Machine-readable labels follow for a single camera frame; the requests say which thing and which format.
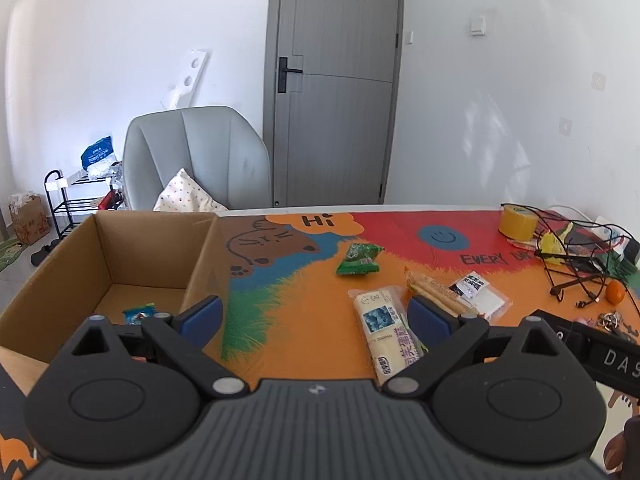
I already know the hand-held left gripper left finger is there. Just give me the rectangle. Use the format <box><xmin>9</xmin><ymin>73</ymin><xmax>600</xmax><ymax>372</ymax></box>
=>
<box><xmin>70</xmin><ymin>296</ymin><xmax>251</xmax><ymax>402</ymax></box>

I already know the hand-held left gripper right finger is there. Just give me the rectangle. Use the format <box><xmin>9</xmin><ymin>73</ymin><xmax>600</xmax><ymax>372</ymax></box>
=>
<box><xmin>382</xmin><ymin>296</ymin><xmax>573</xmax><ymax>402</ymax></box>

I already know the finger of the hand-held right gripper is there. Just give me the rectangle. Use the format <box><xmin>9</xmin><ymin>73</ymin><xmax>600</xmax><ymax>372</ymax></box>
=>
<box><xmin>529</xmin><ymin>309</ymin><xmax>576</xmax><ymax>346</ymax></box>

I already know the clear breadstick packet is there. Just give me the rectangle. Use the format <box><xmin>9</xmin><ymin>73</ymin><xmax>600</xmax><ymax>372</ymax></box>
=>
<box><xmin>404</xmin><ymin>269</ymin><xmax>512</xmax><ymax>323</ymax></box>

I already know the long white snack packet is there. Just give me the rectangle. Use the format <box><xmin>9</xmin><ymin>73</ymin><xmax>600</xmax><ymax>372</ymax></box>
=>
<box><xmin>348</xmin><ymin>286</ymin><xmax>431</xmax><ymax>386</ymax></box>

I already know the teal snack packet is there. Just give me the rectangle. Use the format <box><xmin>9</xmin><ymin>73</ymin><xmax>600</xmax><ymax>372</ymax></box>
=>
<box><xmin>122</xmin><ymin>304</ymin><xmax>157</xmax><ymax>326</ymax></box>

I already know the cardboard box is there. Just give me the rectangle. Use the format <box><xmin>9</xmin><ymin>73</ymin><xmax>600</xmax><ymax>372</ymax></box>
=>
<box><xmin>0</xmin><ymin>210</ymin><xmax>232</xmax><ymax>398</ymax></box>

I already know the green snack packet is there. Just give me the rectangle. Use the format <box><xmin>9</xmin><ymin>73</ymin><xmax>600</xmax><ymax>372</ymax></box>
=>
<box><xmin>336</xmin><ymin>242</ymin><xmax>385</xmax><ymax>277</ymax></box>

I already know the bunch of keys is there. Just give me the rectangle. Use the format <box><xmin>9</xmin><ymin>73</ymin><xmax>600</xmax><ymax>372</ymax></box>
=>
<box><xmin>597</xmin><ymin>310</ymin><xmax>640</xmax><ymax>343</ymax></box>

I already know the yellow packet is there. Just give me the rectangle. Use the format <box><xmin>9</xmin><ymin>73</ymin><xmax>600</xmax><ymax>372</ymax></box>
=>
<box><xmin>537</xmin><ymin>232</ymin><xmax>566</xmax><ymax>261</ymax></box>

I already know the yellow tape roll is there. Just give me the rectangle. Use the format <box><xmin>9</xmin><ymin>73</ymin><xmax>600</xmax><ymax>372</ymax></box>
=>
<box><xmin>499</xmin><ymin>204</ymin><xmax>538</xmax><ymax>240</ymax></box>

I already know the dotted white pillow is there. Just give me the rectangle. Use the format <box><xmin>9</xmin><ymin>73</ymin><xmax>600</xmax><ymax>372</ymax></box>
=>
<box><xmin>152</xmin><ymin>168</ymin><xmax>230</xmax><ymax>212</ymax></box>

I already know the grey upholstered chair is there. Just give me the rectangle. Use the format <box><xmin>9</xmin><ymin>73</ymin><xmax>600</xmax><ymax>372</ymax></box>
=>
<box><xmin>122</xmin><ymin>106</ymin><xmax>272</xmax><ymax>212</ymax></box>

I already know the black shoe rack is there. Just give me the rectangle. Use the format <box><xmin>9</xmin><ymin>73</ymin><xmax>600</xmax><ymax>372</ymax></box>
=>
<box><xmin>44</xmin><ymin>169</ymin><xmax>126</xmax><ymax>240</ymax></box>

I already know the small brown carton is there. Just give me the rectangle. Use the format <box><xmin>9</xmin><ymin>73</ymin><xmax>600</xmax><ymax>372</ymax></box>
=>
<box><xmin>6</xmin><ymin>194</ymin><xmax>51</xmax><ymax>246</ymax></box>

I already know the blue plastic bag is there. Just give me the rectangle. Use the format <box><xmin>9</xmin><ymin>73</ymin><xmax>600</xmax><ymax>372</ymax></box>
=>
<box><xmin>81</xmin><ymin>136</ymin><xmax>115</xmax><ymax>171</ymax></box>

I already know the green floor mat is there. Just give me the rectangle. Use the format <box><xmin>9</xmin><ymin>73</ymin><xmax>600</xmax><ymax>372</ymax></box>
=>
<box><xmin>0</xmin><ymin>237</ymin><xmax>26</xmax><ymax>273</ymax></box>

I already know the grey door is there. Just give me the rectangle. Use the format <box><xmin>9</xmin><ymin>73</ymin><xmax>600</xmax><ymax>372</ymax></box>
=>
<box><xmin>264</xmin><ymin>0</ymin><xmax>406</xmax><ymax>208</ymax></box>

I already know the white board with holes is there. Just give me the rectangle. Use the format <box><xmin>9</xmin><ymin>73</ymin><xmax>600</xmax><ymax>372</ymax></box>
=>
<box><xmin>161</xmin><ymin>49</ymin><xmax>211</xmax><ymax>111</ymax></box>

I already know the black cable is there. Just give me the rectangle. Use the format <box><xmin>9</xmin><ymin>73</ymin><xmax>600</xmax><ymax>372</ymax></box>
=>
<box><xmin>575</xmin><ymin>280</ymin><xmax>608</xmax><ymax>311</ymax></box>

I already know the black wire basket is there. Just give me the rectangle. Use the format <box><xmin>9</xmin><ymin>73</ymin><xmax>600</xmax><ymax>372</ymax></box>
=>
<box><xmin>535</xmin><ymin>205</ymin><xmax>640</xmax><ymax>301</ymax></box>

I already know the black door handle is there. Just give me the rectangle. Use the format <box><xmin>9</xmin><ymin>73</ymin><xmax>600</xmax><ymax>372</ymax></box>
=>
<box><xmin>276</xmin><ymin>57</ymin><xmax>303</xmax><ymax>93</ymax></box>

